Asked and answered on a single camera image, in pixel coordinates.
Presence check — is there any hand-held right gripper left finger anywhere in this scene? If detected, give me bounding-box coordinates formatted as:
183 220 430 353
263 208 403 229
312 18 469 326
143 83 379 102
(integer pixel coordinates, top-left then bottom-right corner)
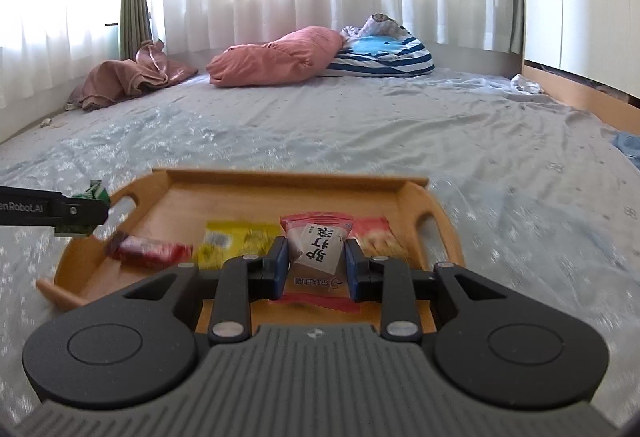
117 237 291 343

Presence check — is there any wooden bed frame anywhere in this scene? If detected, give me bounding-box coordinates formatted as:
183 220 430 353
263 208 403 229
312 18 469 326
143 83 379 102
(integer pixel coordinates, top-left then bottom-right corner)
520 59 640 138

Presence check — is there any white crumpled plastic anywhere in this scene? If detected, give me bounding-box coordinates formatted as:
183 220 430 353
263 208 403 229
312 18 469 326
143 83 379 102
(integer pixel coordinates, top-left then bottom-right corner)
510 73 544 96

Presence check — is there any blue white striped cushion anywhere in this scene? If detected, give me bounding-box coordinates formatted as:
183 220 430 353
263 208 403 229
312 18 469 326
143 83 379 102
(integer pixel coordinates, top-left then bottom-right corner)
315 13 436 78

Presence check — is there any dusty pink crumpled cloth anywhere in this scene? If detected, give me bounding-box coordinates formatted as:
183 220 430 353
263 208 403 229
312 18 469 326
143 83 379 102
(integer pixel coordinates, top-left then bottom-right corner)
65 39 201 112

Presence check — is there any red gold mixed nut packet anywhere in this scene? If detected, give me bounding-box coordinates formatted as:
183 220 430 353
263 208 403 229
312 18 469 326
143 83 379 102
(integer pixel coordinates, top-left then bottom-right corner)
348 216 403 263

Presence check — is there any long red snack packet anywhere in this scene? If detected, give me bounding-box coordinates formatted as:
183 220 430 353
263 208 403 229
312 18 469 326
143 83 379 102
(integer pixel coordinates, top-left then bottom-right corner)
279 212 354 230

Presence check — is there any green pea snack packet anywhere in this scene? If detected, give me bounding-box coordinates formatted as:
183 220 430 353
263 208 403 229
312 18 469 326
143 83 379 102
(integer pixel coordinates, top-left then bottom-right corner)
55 181 112 238

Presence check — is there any light blue clothing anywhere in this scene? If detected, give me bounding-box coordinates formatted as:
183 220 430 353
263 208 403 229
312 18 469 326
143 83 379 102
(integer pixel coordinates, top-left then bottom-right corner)
611 132 640 170

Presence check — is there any small dark red snack packet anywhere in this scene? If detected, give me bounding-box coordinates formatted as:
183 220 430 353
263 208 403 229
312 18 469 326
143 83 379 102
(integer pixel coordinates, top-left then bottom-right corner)
107 232 193 268

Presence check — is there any white packet with black characters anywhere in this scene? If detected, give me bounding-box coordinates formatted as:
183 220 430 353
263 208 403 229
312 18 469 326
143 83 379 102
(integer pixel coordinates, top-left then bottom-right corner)
270 221 362 314

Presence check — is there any pink pillow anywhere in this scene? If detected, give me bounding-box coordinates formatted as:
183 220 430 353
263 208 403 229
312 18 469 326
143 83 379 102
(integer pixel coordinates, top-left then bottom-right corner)
205 26 346 88

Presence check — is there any wooden tray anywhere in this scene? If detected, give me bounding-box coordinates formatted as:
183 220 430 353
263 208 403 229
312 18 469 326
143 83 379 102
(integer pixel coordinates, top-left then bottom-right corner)
36 168 466 333

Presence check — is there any light blue snowflake bedspread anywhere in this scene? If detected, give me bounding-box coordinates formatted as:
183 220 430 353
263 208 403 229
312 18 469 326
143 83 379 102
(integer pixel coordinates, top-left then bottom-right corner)
0 67 640 410

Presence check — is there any yellow snack packet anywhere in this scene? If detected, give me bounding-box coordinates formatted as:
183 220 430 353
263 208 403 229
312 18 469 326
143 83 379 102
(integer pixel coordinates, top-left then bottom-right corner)
192 220 286 270

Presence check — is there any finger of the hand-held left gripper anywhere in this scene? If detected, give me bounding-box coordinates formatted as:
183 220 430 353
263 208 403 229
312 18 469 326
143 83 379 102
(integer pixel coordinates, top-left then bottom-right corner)
52 197 111 236

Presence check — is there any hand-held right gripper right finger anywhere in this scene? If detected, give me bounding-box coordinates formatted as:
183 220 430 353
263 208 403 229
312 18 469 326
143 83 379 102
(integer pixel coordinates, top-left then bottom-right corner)
342 238 526 343

